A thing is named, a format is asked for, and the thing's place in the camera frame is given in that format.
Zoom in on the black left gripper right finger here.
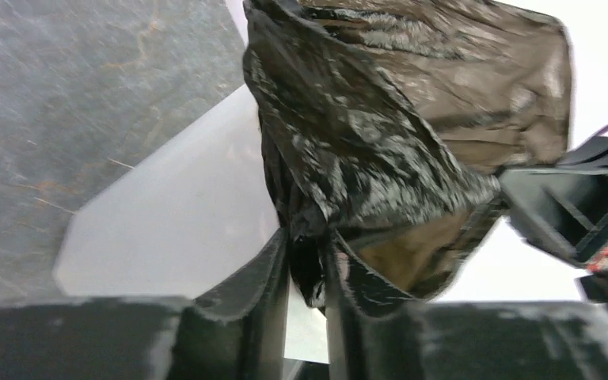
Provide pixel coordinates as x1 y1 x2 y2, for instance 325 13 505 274
325 233 608 379

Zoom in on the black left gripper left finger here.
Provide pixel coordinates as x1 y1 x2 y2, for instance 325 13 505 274
0 229 288 379

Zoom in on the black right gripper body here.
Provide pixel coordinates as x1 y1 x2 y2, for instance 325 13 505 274
499 135 608 302

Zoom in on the black plastic trash bag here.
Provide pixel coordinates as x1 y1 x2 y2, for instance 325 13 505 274
243 1 572 308

